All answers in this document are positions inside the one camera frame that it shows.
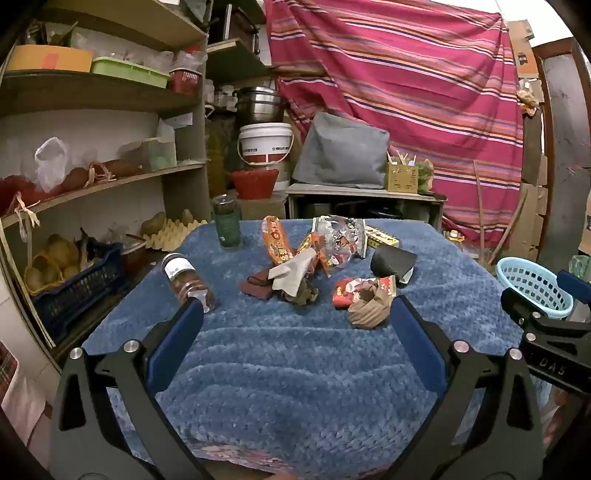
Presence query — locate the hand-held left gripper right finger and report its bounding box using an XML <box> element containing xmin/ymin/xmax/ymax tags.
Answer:
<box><xmin>383</xmin><ymin>295</ymin><xmax>546</xmax><ymax>480</ymax></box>

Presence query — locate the low wooden table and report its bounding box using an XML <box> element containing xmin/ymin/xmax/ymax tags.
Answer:
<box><xmin>285</xmin><ymin>183</ymin><xmax>448</xmax><ymax>232</ymax></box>

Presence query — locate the blue fleece blanket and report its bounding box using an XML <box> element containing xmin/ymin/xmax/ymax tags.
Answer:
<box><xmin>81</xmin><ymin>218</ymin><xmax>546</xmax><ymax>476</ymax></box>

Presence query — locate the white plastic bag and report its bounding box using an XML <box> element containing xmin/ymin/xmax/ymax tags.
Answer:
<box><xmin>34</xmin><ymin>137</ymin><xmax>71</xmax><ymax>193</ymax></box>

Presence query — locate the long orange snack wrapper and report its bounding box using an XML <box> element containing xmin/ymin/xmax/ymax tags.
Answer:
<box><xmin>262</xmin><ymin>215</ymin><xmax>296</xmax><ymax>268</ymax></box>

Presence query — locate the grey cushion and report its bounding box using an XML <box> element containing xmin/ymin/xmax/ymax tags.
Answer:
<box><xmin>292</xmin><ymin>112</ymin><xmax>391</xmax><ymax>189</ymax></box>

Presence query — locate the grey door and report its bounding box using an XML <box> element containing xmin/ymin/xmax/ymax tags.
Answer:
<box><xmin>531</xmin><ymin>39</ymin><xmax>591</xmax><ymax>259</ymax></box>

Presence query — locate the green plastic tray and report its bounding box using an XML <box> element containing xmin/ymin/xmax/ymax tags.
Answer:
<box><xmin>91</xmin><ymin>56</ymin><xmax>171</xmax><ymax>88</ymax></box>

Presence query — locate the large yellow oil jug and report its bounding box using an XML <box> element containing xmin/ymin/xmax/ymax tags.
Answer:
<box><xmin>205</xmin><ymin>105</ymin><xmax>237</xmax><ymax>199</ymax></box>

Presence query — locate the green glass jar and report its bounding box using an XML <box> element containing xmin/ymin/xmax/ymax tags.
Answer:
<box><xmin>211</xmin><ymin>194</ymin><xmax>243</xmax><ymax>252</ymax></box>

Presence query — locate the dark red paper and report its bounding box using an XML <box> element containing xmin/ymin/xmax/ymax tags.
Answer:
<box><xmin>239</xmin><ymin>268</ymin><xmax>278</xmax><ymax>302</ymax></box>

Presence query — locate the light blue plastic basket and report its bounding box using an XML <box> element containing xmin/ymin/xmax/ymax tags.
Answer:
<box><xmin>495</xmin><ymin>257</ymin><xmax>574</xmax><ymax>320</ymax></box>

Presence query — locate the brown spice jar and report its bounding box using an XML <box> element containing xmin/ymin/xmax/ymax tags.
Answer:
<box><xmin>161</xmin><ymin>252</ymin><xmax>217</xmax><ymax>315</ymax></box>

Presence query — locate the silver black-white snack packet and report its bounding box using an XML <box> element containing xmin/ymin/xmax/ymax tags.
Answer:
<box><xmin>311</xmin><ymin>215</ymin><xmax>368</xmax><ymax>271</ymax></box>

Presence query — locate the red snack wrapper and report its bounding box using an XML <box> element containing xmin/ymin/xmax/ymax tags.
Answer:
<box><xmin>332</xmin><ymin>275</ymin><xmax>398</xmax><ymax>309</ymax></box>

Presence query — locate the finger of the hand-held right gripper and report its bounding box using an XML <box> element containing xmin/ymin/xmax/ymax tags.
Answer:
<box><xmin>500</xmin><ymin>286</ymin><xmax>551</xmax><ymax>329</ymax></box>
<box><xmin>555</xmin><ymin>269</ymin><xmax>591</xmax><ymax>323</ymax></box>

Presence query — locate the white tissue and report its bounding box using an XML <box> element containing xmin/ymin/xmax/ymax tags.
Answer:
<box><xmin>268</xmin><ymin>250</ymin><xmax>319</xmax><ymax>296</ymax></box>

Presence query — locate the dark blue plastic crate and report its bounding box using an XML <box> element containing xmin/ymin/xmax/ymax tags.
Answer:
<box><xmin>31</xmin><ymin>242</ymin><xmax>127</xmax><ymax>344</ymax></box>

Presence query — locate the woven yellow box with sticks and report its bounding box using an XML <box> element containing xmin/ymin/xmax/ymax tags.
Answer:
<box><xmin>385</xmin><ymin>150</ymin><xmax>419</xmax><ymax>192</ymax></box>

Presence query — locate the wooden shelf unit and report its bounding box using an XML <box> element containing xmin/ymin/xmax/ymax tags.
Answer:
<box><xmin>0</xmin><ymin>0</ymin><xmax>278</xmax><ymax>370</ymax></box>

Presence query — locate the yellow plastic container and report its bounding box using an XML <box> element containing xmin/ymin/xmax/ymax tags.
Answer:
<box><xmin>6</xmin><ymin>45</ymin><xmax>94</xmax><ymax>73</ymax></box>

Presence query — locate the red striped cloth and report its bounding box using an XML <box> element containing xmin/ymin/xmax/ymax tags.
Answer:
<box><xmin>265</xmin><ymin>0</ymin><xmax>527</xmax><ymax>245</ymax></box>

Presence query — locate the green leafy vegetable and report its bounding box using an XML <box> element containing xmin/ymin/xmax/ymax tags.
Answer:
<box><xmin>416</xmin><ymin>158</ymin><xmax>435</xmax><ymax>192</ymax></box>

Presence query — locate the black pouch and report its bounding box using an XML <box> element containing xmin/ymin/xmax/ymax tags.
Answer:
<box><xmin>370</xmin><ymin>244</ymin><xmax>419</xmax><ymax>288</ymax></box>

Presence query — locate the small orange snack wrapper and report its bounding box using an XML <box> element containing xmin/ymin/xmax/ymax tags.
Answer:
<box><xmin>295</xmin><ymin>232</ymin><xmax>333</xmax><ymax>278</ymax></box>

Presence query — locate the tan paper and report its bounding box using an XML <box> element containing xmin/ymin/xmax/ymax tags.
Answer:
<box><xmin>347</xmin><ymin>288</ymin><xmax>393</xmax><ymax>329</ymax></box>

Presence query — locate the yellow patterned box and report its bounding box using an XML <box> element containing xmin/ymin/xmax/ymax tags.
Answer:
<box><xmin>365</xmin><ymin>224</ymin><xmax>400</xmax><ymax>247</ymax></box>

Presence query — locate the clear plastic container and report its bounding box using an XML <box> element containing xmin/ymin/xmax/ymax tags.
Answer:
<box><xmin>117</xmin><ymin>137</ymin><xmax>178</xmax><ymax>171</ymax></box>

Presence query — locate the white plastic bucket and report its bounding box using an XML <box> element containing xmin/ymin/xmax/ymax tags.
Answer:
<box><xmin>237</xmin><ymin>122</ymin><xmax>295</xmax><ymax>167</ymax></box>

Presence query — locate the cardboard egg tray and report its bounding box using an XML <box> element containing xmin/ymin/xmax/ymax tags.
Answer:
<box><xmin>143</xmin><ymin>218</ymin><xmax>208</xmax><ymax>252</ymax></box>

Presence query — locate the pile of potatoes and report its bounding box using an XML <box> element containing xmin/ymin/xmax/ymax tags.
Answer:
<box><xmin>23</xmin><ymin>233</ymin><xmax>84</xmax><ymax>296</ymax></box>

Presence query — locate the wooden handled broom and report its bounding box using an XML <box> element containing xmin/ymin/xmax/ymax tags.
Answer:
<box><xmin>473</xmin><ymin>159</ymin><xmax>527</xmax><ymax>264</ymax></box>

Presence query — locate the red plastic basin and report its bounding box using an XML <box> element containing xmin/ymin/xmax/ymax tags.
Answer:
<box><xmin>231</xmin><ymin>169</ymin><xmax>281</xmax><ymax>200</ymax></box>

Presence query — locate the brown wrapper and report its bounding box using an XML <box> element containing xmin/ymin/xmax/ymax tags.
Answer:
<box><xmin>281</xmin><ymin>279</ymin><xmax>319</xmax><ymax>306</ymax></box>

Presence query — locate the steel pot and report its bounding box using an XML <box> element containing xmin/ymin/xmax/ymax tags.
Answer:
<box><xmin>233</xmin><ymin>86</ymin><xmax>284</xmax><ymax>125</ymax></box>

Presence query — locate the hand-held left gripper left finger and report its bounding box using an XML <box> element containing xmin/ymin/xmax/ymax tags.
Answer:
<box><xmin>48</xmin><ymin>299</ymin><xmax>218</xmax><ymax>480</ymax></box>

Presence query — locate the red plastic basket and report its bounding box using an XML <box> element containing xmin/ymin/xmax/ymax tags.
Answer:
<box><xmin>169</xmin><ymin>67</ymin><xmax>204</xmax><ymax>96</ymax></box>

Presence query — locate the single potato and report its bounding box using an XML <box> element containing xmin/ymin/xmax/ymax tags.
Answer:
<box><xmin>141</xmin><ymin>211</ymin><xmax>167</xmax><ymax>236</ymax></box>

